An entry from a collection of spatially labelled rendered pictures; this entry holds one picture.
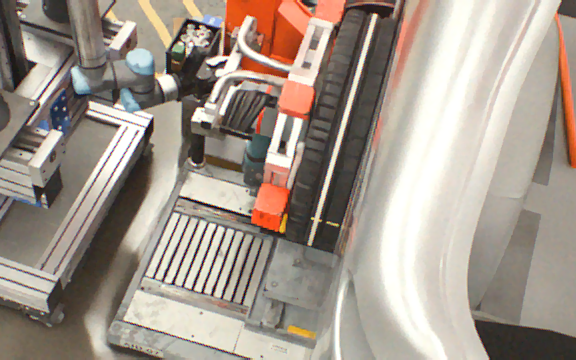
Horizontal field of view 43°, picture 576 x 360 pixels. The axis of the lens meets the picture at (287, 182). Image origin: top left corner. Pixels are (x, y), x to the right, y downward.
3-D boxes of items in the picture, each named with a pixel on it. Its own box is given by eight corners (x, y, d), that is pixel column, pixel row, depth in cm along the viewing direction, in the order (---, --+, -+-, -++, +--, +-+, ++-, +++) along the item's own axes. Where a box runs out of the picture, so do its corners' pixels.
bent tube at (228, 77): (277, 134, 184) (282, 105, 176) (203, 113, 186) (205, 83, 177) (294, 87, 195) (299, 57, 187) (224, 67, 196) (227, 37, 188)
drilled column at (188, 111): (203, 141, 307) (207, 69, 274) (180, 135, 307) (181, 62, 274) (210, 125, 313) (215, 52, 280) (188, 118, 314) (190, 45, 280)
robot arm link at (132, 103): (128, 100, 201) (129, 121, 208) (165, 88, 206) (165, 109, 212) (117, 81, 205) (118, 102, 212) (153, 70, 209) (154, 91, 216)
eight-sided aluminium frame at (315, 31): (273, 251, 211) (299, 126, 168) (251, 245, 211) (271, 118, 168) (316, 119, 244) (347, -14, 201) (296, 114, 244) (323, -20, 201)
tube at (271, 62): (296, 81, 197) (301, 52, 188) (227, 62, 198) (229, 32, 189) (311, 40, 207) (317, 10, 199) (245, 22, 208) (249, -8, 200)
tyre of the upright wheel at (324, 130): (354, 274, 229) (384, 240, 165) (281, 253, 230) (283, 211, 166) (405, 83, 244) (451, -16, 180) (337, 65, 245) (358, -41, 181)
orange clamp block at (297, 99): (308, 121, 179) (308, 115, 170) (278, 112, 179) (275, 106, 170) (316, 94, 179) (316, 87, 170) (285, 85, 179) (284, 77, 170)
